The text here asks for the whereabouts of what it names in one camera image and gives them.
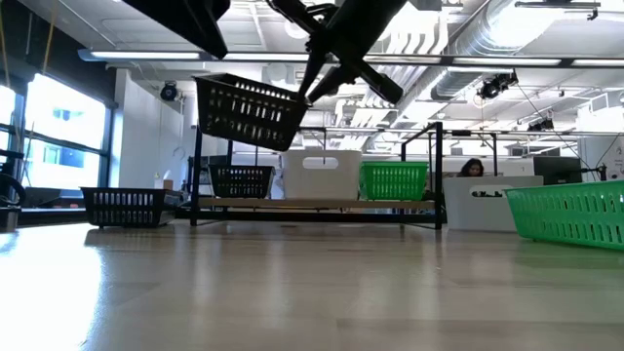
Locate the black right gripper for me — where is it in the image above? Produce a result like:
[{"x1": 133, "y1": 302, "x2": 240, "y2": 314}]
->
[{"x1": 266, "y1": 0, "x2": 410, "y2": 106}]

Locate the black slotted plastic basket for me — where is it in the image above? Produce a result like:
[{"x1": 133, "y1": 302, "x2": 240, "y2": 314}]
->
[
  {"x1": 193, "y1": 72, "x2": 312, "y2": 152},
  {"x1": 208, "y1": 164, "x2": 276, "y2": 199},
  {"x1": 80, "y1": 186, "x2": 177, "y2": 229}
]

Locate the white plastic bin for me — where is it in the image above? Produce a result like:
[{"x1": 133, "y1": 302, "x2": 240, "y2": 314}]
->
[
  {"x1": 442, "y1": 175, "x2": 545, "y2": 233},
  {"x1": 282, "y1": 149, "x2": 363, "y2": 200}
]

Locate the green slotted plastic basket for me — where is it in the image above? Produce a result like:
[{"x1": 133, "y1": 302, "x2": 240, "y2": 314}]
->
[
  {"x1": 503, "y1": 179, "x2": 624, "y2": 253},
  {"x1": 360, "y1": 160, "x2": 430, "y2": 202}
]

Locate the large glass window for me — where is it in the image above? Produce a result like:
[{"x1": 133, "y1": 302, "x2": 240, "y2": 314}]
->
[{"x1": 0, "y1": 72, "x2": 117, "y2": 209}]

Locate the person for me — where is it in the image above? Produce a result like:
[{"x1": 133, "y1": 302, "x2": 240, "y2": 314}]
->
[{"x1": 456, "y1": 157, "x2": 487, "y2": 178}]

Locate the long ceiling light strip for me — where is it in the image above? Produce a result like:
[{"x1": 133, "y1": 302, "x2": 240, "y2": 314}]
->
[{"x1": 76, "y1": 47, "x2": 624, "y2": 69}]

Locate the black computer monitor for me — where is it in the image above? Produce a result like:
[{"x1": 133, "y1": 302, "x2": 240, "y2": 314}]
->
[{"x1": 532, "y1": 155, "x2": 584, "y2": 186}]

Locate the black metal rack frame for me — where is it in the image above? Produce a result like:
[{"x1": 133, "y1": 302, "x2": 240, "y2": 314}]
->
[
  {"x1": 428, "y1": 129, "x2": 499, "y2": 177},
  {"x1": 297, "y1": 125, "x2": 329, "y2": 153}
]

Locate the yellow hanging cable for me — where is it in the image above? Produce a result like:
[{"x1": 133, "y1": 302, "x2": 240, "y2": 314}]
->
[{"x1": 41, "y1": 12, "x2": 56, "y2": 74}]

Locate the wooden shelf black frame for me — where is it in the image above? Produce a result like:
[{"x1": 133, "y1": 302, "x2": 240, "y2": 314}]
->
[{"x1": 189, "y1": 120, "x2": 446, "y2": 231}]

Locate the silver ventilation duct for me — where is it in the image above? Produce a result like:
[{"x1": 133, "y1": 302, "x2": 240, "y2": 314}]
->
[{"x1": 428, "y1": 0, "x2": 566, "y2": 101}]

